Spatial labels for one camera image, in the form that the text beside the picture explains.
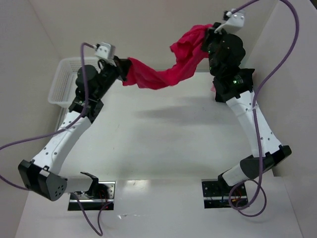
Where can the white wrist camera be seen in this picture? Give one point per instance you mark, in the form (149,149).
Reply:
(105,51)
(233,22)

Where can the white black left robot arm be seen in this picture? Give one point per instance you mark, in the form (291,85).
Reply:
(41,174)

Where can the pink folded t shirt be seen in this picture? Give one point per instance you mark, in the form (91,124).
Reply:
(213,89)

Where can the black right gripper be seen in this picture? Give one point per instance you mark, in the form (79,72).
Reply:
(209,37)

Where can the crimson red t shirt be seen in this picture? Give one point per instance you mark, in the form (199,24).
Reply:
(188,55)

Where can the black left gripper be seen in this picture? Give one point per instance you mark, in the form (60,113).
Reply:
(123,68)

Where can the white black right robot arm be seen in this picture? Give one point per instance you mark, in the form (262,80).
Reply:
(234,86)

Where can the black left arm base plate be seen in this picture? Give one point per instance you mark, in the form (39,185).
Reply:
(103,197)

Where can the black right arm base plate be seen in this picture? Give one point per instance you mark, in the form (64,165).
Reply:
(217,197)

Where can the white plastic perforated basket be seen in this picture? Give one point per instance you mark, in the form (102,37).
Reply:
(62,91)

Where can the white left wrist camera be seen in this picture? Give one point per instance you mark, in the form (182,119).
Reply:
(105,51)

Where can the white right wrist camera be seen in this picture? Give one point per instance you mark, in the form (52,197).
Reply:
(233,22)

